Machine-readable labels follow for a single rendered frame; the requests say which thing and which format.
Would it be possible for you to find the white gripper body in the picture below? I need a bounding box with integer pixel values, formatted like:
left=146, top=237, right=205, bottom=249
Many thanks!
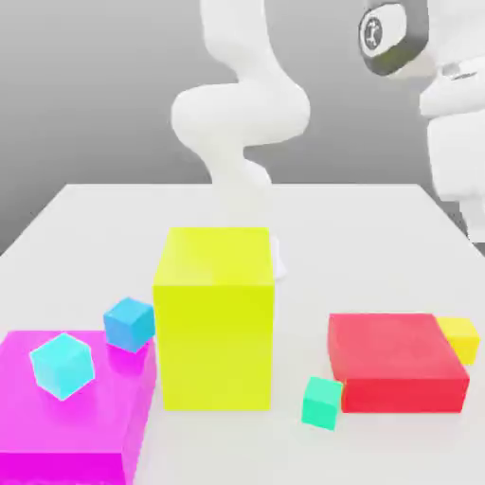
left=426, top=110, right=485, bottom=204

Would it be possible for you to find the small yellow cube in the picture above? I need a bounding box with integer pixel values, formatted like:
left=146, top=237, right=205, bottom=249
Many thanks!
left=435, top=315, right=481, bottom=367

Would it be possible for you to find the small green cube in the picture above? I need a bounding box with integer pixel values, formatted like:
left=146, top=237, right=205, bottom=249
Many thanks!
left=300, top=375, right=345, bottom=432

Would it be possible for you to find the small blue cube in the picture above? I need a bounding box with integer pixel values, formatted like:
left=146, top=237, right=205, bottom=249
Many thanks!
left=102, top=296, right=157, bottom=354

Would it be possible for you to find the large red box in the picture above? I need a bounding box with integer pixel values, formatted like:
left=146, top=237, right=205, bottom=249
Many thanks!
left=327, top=312, right=472, bottom=415

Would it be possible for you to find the small cyan cube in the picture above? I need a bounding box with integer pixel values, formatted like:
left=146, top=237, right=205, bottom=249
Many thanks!
left=28, top=332, right=96, bottom=403

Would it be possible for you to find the large yellow box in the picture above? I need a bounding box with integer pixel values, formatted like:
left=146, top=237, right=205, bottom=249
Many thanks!
left=152, top=225, right=276, bottom=413

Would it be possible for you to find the large magenta box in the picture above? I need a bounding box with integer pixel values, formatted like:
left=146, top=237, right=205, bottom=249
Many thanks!
left=0, top=330, right=158, bottom=485

